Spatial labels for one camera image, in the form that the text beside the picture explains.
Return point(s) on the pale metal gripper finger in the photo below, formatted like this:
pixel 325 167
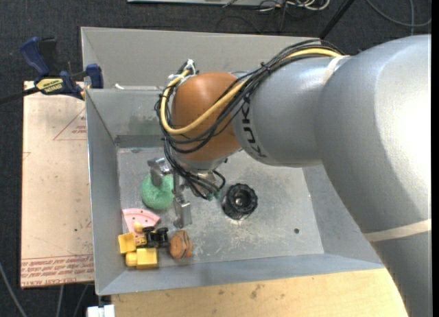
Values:
pixel 157 171
pixel 184 214

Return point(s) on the green foam ball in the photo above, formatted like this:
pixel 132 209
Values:
pixel 156 197

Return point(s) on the orange-brown striped toy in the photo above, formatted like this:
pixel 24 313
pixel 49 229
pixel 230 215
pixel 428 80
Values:
pixel 180 244

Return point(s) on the black ribbed round cap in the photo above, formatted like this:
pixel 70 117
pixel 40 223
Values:
pixel 240 201

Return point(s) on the pink toy slice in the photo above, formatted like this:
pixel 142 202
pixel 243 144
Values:
pixel 140 217

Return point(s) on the yellow toy truck, black wheels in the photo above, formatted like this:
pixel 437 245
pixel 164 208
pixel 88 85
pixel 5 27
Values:
pixel 147 257

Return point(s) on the grey metal bin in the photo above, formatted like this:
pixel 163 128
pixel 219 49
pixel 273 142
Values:
pixel 274 240

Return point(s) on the brown cardboard board, red print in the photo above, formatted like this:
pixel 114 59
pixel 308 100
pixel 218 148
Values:
pixel 55 178

